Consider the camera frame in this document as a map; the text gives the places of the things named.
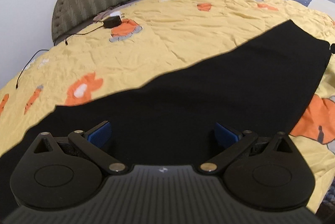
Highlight black pants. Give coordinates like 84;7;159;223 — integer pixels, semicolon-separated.
1;21;332;218

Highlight black power adapter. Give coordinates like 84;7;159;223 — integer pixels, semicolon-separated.
103;16;122;29

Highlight yellow carrot print bedsheet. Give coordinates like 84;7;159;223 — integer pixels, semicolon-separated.
0;0;335;214

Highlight white plug charger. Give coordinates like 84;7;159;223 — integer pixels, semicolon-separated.
110;11;124;18

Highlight black charging cable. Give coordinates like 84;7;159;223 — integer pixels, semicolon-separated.
15;24;106;90

